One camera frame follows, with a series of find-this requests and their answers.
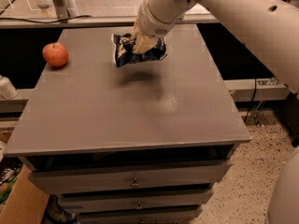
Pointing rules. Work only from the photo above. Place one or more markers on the red apple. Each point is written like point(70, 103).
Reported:
point(55, 54)

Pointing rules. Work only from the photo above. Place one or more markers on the top grey drawer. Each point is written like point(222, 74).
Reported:
point(130, 177)

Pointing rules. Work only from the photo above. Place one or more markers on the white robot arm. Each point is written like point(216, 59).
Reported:
point(268, 28)

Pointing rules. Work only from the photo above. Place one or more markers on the white cylinder at left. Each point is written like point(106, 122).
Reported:
point(7, 90)

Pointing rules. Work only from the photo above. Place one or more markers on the grey drawer cabinet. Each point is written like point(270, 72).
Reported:
point(91, 114)

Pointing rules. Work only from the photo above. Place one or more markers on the colourful package on floor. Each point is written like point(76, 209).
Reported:
point(7, 181)

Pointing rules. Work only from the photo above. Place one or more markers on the bottom grey drawer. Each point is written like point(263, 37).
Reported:
point(146, 216)

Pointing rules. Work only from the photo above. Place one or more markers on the blue chip bag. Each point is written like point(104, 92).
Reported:
point(123, 51)

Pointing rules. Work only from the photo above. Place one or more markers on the grey metal rail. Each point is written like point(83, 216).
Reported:
point(82, 21)

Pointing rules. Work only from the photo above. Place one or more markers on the cardboard box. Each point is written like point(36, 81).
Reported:
point(26, 203)

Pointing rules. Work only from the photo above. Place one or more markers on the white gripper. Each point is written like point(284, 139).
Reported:
point(151, 22)

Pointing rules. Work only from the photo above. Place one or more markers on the grey drawer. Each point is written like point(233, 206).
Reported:
point(130, 177)
point(136, 201)
point(146, 216)

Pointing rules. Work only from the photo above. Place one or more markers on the middle grey drawer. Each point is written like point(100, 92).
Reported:
point(136, 201)

